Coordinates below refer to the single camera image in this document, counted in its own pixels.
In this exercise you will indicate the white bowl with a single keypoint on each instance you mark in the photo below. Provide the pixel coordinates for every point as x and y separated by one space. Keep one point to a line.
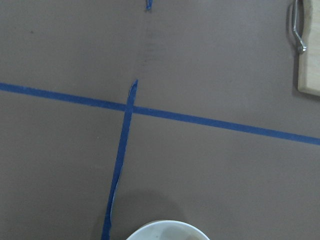
168 230

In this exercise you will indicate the bamboo cutting board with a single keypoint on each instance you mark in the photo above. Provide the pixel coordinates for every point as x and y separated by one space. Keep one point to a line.
305 30

